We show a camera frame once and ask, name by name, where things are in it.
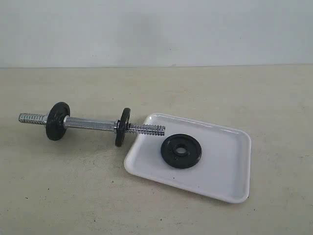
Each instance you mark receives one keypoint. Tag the black weight plate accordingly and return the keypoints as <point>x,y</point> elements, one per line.
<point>54,127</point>
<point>181,151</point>
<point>122,126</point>

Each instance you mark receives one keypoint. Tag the chrome threaded dumbbell bar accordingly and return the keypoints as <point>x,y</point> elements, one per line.
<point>91,124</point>

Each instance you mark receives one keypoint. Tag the white rectangular tray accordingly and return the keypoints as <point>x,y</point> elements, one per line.
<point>223,171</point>

